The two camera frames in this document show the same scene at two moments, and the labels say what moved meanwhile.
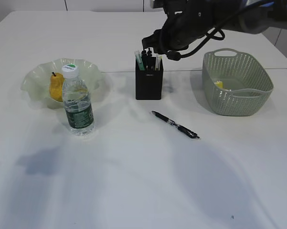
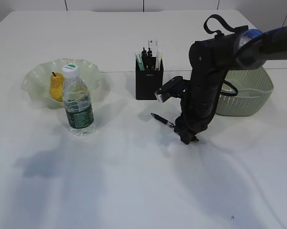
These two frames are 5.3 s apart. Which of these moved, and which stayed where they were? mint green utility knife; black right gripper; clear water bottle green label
Moved: black right gripper
Stayed: clear water bottle green label; mint green utility knife
